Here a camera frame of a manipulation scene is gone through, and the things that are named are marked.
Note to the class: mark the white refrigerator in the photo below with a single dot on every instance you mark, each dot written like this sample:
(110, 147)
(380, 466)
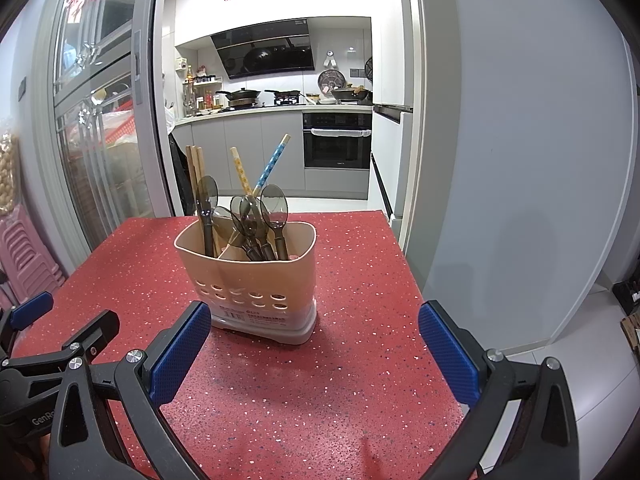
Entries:
(395, 110)

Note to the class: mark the dark cloth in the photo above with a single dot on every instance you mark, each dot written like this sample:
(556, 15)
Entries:
(180, 175)

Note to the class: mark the grey kitchen cabinets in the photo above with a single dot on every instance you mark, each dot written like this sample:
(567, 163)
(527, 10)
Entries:
(260, 150)

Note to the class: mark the bag of yellow produce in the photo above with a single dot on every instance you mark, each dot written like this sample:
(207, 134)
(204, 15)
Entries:
(7, 170)

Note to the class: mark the sliding glass door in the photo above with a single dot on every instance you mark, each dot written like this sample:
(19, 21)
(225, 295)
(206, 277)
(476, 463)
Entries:
(110, 135)

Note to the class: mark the smoky transparent plastic spoon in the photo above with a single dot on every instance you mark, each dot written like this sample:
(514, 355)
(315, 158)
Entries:
(257, 222)
(222, 217)
(274, 205)
(241, 212)
(206, 195)

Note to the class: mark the round metal strainer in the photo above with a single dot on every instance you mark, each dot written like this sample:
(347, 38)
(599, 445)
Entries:
(331, 81)
(369, 67)

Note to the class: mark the black built-in oven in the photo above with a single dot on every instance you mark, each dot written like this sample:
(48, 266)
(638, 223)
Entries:
(337, 142)

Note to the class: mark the black frying pan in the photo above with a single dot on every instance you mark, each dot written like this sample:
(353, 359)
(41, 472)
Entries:
(282, 95)

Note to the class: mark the rack of seasoning bottles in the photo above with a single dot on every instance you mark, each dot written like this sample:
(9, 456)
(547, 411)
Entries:
(200, 90)

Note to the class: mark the black range hood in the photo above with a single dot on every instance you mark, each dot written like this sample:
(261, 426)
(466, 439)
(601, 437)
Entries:
(265, 50)

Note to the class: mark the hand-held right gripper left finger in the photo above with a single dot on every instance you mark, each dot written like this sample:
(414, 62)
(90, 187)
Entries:
(180, 350)

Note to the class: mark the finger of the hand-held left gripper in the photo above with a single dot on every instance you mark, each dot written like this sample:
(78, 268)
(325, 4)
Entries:
(24, 310)
(102, 330)

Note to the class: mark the beige plastic cutlery holder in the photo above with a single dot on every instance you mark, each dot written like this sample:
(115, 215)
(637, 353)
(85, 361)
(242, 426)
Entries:
(250, 280)

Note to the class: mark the black wok with lid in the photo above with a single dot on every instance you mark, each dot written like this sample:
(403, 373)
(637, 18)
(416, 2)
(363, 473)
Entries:
(239, 97)

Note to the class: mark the cardboard box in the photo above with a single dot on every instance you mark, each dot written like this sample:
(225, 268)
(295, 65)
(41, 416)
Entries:
(631, 325)

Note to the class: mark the blue flowered chopstick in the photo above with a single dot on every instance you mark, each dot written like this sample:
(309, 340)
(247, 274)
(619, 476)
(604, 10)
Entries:
(272, 160)

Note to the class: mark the wok with wooden utensil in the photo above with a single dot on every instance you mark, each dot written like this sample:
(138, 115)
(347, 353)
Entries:
(350, 94)

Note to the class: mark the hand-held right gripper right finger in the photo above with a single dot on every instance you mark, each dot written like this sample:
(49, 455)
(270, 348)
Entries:
(450, 355)

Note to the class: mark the stack of pink stools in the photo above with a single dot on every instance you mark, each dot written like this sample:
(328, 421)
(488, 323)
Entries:
(30, 255)

